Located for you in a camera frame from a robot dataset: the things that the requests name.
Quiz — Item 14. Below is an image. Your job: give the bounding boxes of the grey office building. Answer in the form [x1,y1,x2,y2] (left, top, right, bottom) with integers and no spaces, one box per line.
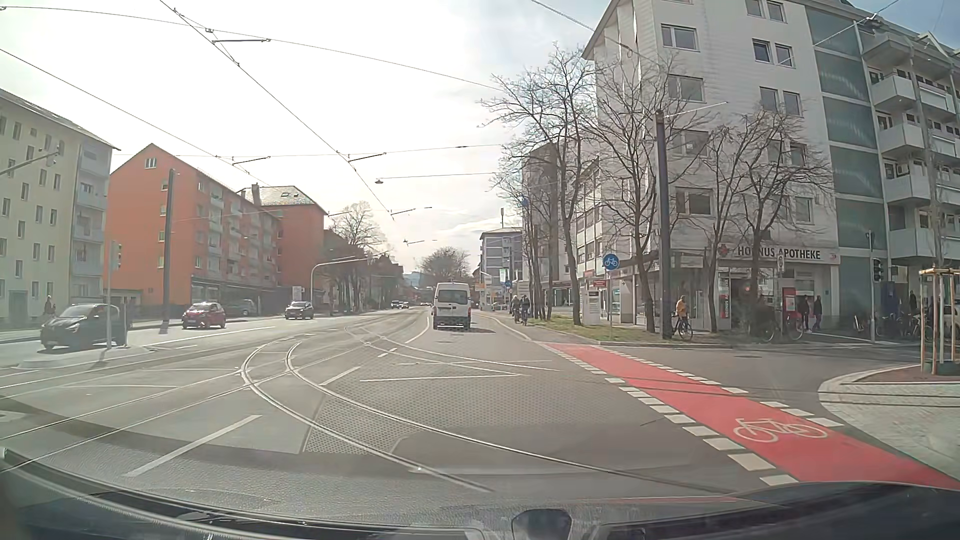
[478,227,525,306]

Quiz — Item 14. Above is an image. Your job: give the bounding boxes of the white van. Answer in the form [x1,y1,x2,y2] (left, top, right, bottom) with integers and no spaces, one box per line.
[432,282,474,332]

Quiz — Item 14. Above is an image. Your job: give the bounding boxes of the grass verge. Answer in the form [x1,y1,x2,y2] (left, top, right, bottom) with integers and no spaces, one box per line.
[534,312,751,348]

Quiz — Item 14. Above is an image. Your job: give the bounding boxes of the round blue cycle sign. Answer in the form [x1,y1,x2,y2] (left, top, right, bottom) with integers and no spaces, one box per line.
[602,252,621,340]

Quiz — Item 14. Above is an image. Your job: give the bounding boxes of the grey asphalt road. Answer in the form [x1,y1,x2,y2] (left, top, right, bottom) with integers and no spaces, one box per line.
[0,306,960,520]

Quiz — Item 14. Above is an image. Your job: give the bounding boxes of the row of bare trees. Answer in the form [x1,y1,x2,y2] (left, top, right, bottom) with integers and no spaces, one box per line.
[481,45,835,335]

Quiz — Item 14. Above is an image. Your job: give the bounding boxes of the orange building with grey roof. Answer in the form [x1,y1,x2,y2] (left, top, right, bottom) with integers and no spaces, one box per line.
[249,183,329,301]

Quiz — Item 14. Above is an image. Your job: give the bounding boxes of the tall dark pole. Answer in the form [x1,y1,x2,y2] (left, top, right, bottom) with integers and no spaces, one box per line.
[654,108,675,340]
[159,168,177,334]

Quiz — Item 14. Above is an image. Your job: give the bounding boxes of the person on bicycle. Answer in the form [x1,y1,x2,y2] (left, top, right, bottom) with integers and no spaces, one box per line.
[671,294,695,342]

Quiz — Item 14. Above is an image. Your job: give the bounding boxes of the red car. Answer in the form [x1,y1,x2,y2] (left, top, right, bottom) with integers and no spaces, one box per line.
[180,301,228,330]

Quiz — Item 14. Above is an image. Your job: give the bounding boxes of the orange apartment building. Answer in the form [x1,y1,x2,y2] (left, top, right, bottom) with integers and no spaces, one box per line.
[104,143,284,316]

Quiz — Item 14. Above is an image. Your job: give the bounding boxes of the white corner building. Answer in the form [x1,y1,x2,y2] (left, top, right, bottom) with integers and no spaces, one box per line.
[573,0,843,328]

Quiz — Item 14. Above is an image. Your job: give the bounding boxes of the car's own bonnet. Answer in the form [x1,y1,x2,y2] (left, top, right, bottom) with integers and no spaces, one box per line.
[0,447,960,540]

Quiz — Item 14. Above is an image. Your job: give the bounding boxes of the road markings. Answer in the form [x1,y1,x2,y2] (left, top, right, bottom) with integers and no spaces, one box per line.
[0,313,960,490]

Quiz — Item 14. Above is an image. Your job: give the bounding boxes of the traffic light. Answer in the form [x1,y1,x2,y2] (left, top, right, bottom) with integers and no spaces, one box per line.
[105,240,124,351]
[864,229,886,345]

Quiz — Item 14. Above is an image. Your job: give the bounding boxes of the dark grey car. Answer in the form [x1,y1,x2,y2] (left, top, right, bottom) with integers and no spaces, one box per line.
[39,303,129,351]

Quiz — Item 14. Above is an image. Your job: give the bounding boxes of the parked bicycles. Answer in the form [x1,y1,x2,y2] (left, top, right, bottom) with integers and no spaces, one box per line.
[851,310,931,342]

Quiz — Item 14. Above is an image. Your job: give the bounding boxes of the grey balcony building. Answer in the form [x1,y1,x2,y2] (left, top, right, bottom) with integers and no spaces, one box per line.
[806,0,960,324]

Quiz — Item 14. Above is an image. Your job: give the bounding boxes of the beige apartment building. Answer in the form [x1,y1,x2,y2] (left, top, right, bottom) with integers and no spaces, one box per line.
[0,87,120,328]

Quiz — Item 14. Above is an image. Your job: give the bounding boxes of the paved pavement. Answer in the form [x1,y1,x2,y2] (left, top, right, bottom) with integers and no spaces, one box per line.
[817,363,960,478]

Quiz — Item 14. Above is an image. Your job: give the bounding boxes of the young tree with wooden stakes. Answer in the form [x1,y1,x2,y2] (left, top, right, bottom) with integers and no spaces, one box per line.
[917,266,960,376]

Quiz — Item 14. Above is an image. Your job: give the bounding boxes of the overhead wires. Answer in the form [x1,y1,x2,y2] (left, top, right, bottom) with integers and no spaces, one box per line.
[0,0,960,249]

